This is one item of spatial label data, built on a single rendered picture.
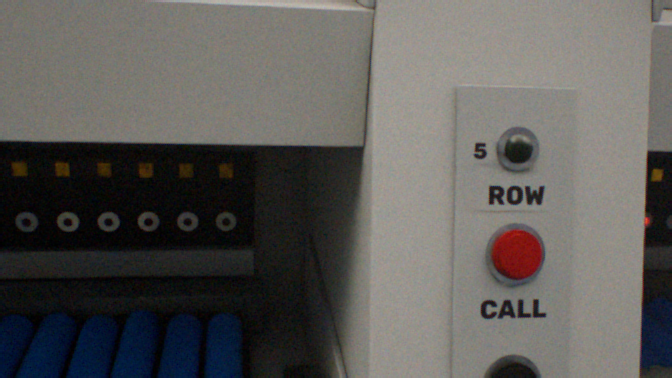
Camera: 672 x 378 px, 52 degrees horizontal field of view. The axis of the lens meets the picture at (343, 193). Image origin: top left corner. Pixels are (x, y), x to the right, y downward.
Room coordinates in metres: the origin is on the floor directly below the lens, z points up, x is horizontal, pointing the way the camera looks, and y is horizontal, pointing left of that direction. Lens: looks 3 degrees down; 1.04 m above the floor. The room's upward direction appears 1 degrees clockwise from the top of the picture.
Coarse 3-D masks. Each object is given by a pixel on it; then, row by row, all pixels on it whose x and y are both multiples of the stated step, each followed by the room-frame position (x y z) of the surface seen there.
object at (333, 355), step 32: (0, 256) 0.36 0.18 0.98; (32, 256) 0.36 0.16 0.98; (64, 256) 0.36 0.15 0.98; (96, 256) 0.37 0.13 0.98; (128, 256) 0.37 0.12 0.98; (160, 256) 0.37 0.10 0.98; (192, 256) 0.38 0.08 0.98; (224, 256) 0.38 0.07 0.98; (320, 288) 0.32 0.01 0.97; (288, 320) 0.39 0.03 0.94; (320, 320) 0.32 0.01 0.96; (256, 352) 0.36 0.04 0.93; (288, 352) 0.36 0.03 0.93; (320, 352) 0.31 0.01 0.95
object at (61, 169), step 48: (0, 192) 0.36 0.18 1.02; (48, 192) 0.36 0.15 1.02; (96, 192) 0.36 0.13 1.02; (144, 192) 0.37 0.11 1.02; (192, 192) 0.37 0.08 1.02; (240, 192) 0.37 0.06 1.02; (0, 240) 0.36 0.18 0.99; (48, 240) 0.37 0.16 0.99; (96, 240) 0.37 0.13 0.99; (144, 240) 0.37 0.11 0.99; (192, 240) 0.38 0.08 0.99; (240, 240) 0.38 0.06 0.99
